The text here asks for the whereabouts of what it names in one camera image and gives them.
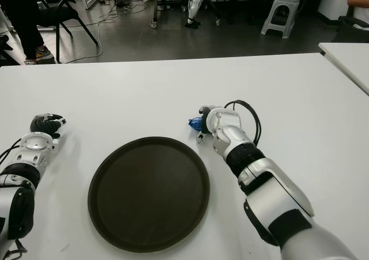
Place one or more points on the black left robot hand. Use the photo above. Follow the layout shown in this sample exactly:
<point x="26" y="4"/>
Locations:
<point x="44" y="124"/>

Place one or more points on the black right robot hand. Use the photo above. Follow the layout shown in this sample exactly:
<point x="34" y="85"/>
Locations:
<point x="204" y="124"/>

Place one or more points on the blue Oreo packet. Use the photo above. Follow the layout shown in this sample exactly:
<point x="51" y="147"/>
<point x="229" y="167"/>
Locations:
<point x="195" y="124"/>

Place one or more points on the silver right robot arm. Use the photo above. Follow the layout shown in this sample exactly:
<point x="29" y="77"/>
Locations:
<point x="274" y="190"/>

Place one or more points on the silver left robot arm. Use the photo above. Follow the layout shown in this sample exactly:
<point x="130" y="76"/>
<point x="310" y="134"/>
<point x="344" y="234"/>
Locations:
<point x="17" y="190"/>

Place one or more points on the round dark brown tray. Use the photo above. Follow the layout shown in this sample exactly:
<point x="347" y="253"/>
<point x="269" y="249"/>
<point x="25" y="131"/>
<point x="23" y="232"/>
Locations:
<point x="148" y="190"/>

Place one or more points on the person in black trousers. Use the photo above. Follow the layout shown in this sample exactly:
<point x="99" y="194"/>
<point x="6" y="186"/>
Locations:
<point x="26" y="26"/>

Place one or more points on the black folding chair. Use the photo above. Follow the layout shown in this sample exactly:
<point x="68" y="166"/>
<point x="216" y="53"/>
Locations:
<point x="54" y="15"/>

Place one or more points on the white humanoid robot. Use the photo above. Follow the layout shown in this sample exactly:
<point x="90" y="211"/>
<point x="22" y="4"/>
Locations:
<point x="193" y="5"/>

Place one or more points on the grey plastic stool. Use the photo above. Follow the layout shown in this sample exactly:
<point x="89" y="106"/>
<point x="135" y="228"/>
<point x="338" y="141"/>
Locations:
<point x="281" y="2"/>

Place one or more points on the white side table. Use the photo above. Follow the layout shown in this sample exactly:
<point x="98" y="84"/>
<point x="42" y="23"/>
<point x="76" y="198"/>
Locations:
<point x="346" y="55"/>

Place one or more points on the black office chair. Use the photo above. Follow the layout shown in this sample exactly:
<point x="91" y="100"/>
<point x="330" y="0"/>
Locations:
<point x="346" y="26"/>

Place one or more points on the black wheeled stand frame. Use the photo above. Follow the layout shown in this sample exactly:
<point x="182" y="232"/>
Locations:
<point x="155" y="9"/>

